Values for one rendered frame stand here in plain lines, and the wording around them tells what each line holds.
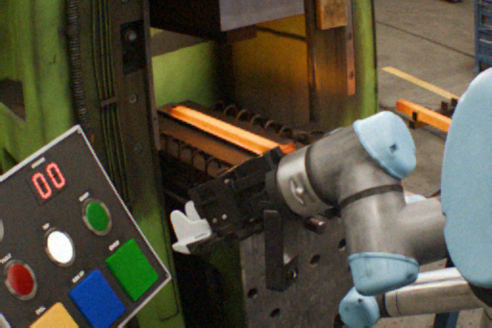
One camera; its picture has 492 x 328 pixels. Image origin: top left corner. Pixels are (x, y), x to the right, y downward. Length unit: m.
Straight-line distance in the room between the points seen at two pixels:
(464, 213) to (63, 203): 0.69
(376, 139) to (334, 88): 0.91
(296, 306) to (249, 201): 0.67
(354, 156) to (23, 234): 0.44
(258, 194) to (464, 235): 0.48
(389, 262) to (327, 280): 0.81
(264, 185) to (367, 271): 0.19
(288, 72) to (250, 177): 0.83
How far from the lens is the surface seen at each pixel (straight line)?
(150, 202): 1.34
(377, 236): 0.67
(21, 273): 0.85
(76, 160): 0.97
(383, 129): 0.68
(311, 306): 1.48
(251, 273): 1.28
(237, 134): 1.39
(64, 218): 0.92
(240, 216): 0.79
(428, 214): 0.70
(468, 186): 0.33
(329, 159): 0.71
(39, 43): 1.12
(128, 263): 0.97
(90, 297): 0.90
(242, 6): 1.17
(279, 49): 1.59
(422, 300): 0.99
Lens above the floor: 1.54
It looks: 23 degrees down
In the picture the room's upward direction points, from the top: 4 degrees counter-clockwise
